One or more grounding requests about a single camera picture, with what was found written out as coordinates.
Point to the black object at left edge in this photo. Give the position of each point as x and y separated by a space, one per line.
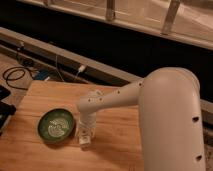
6 110

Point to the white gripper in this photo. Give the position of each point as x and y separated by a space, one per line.
87 125

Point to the small white bottle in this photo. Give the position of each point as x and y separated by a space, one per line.
84 140

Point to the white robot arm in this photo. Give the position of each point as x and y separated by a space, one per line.
170 118

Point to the green ceramic bowl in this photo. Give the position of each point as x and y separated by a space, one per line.
56 125

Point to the blue object on floor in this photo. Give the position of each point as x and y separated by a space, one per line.
42 75

